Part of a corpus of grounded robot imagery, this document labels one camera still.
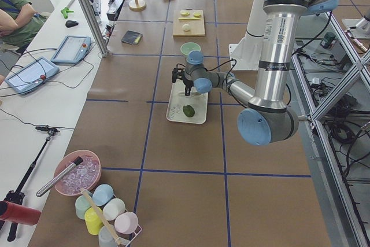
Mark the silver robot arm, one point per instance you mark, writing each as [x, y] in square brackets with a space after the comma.
[266, 118]

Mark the yellow cup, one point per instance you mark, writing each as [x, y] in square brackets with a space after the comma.
[92, 221]

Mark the wooden cutting board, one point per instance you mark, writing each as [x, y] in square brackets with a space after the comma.
[197, 26]

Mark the blue teach pendant near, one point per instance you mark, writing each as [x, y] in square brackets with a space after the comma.
[32, 76]

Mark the mint green bowl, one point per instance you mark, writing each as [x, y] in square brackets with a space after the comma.
[188, 47]

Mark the pink bowl with ice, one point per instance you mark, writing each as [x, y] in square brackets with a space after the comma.
[85, 176]

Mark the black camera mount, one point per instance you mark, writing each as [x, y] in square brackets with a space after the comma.
[178, 72]

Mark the grey yellow sponge cloth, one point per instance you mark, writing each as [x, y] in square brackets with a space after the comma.
[131, 37]

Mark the mint cup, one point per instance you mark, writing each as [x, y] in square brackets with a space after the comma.
[81, 206]

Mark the yellow plastic knife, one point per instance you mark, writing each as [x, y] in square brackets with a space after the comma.
[188, 18]

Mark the blue cup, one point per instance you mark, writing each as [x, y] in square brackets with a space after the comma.
[102, 194]

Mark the lemon slice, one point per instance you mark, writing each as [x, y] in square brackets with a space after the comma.
[185, 13]
[197, 14]

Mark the seated person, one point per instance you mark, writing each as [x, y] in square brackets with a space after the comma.
[20, 23]

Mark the pink cup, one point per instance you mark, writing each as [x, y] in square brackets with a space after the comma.
[126, 223]

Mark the blue teach pendant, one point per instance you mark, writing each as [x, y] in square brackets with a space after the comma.
[72, 50]
[32, 76]

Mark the green avocado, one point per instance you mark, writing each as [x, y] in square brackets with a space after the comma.
[188, 111]

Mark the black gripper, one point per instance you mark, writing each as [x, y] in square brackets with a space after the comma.
[187, 81]

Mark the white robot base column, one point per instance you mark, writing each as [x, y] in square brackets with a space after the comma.
[247, 52]

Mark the white cup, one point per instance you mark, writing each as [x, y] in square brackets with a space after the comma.
[113, 209]

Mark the black tripod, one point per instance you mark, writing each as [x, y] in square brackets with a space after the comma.
[17, 196]

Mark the blue teach pendant far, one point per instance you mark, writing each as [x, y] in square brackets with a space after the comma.
[72, 50]

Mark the black computer mouse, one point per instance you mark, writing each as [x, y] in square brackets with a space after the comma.
[71, 23]

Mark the wooden mug tree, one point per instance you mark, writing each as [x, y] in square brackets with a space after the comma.
[137, 5]

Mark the aluminium frame post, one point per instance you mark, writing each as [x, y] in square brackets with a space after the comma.
[94, 27]

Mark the white rectangular tray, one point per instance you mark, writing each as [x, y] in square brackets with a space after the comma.
[178, 99]

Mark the keyboard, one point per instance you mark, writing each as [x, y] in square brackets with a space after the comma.
[96, 6]

